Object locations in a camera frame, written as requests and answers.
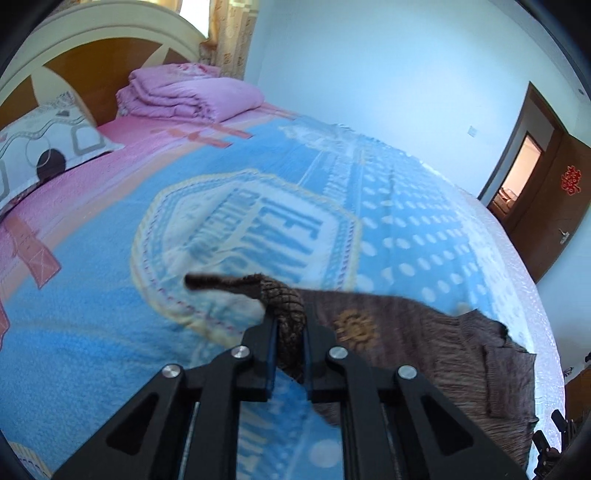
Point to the blue printed blanket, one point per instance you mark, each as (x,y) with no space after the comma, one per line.
(221,230)

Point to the red door decoration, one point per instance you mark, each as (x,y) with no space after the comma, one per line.
(571,180)

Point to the wooden cabinet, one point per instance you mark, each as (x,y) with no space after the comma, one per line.
(577,392)

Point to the cream and wood headboard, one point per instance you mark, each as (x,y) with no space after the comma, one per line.
(87,60)

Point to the folded pink quilt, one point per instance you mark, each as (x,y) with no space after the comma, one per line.
(184,92)

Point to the brown wooden door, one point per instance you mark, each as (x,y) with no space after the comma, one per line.
(554,207)

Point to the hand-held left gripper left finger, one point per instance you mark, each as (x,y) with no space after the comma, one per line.
(272,360)

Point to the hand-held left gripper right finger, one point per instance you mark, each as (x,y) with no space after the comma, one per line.
(308,364)

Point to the window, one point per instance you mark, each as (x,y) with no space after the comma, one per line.
(196,14)

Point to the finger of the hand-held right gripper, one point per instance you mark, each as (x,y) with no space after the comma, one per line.
(545,452)

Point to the beige patterned curtain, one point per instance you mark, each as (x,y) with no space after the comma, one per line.
(231,41)

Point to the white patterned pillow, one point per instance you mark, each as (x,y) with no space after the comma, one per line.
(41,138)

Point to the dark wooden door frame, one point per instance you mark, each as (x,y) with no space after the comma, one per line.
(519,138)

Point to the brown knitted sweater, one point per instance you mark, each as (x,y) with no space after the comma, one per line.
(415,355)

